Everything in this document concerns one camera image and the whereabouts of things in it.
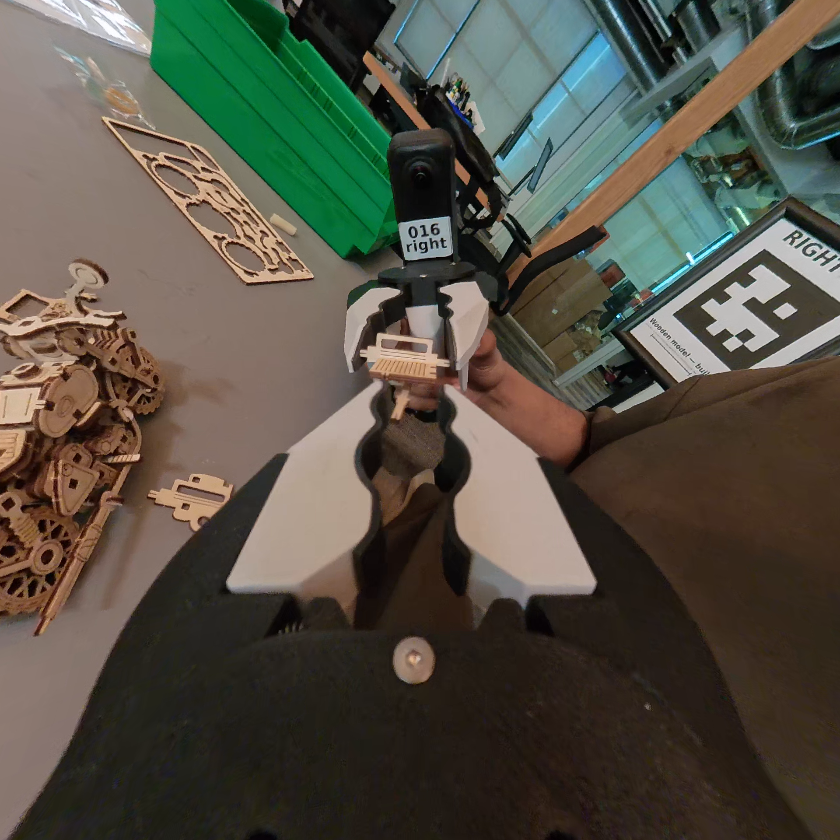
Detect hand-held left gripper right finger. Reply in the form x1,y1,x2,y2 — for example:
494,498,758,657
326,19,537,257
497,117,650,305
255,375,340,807
440,386,598,609

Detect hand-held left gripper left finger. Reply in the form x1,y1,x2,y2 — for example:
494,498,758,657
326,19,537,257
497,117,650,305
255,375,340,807
225,382,388,603

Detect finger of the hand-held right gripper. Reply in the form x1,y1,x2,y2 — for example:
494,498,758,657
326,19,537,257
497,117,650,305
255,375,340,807
345,286,398,375
441,281,491,392

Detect wooden grille piece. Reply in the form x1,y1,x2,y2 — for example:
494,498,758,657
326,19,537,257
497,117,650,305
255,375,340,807
357,331,454,387

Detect slotted wooden piece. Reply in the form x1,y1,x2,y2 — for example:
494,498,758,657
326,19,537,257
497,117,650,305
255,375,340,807
147,473,235,532

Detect background office desk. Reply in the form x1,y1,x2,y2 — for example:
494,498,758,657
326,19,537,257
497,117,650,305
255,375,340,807
363,51,506,217

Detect person's right hand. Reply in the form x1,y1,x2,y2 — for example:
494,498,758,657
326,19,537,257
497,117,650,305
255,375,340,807
400,328,532,427

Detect wooden cutout sheet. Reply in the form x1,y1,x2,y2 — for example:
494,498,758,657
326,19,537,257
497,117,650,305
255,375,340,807
101,116,315,286

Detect cardboard boxes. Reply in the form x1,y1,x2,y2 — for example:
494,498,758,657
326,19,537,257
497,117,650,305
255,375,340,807
512,259,631,388

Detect black office chair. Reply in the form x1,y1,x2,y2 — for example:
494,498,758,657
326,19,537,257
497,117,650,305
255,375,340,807
459,213,608,316

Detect green plastic bin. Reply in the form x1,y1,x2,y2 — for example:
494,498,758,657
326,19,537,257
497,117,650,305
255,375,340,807
150,0,395,260

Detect framed marker sign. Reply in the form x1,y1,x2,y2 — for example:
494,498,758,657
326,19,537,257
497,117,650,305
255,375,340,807
613,197,840,391

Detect pile of wooden model parts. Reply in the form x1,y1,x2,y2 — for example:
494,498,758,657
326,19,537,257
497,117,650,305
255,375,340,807
0,259,165,636

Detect wooden beam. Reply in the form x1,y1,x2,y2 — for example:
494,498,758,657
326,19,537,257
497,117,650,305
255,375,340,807
505,0,840,277

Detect small clear plastic bag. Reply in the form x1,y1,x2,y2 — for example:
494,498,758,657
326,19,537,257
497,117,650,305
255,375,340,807
56,42,158,132

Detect large clear plastic bag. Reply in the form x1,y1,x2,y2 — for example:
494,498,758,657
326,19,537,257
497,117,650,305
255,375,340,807
26,0,153,60

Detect silver ventilation duct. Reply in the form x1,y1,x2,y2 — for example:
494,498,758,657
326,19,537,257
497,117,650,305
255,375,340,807
584,0,840,152

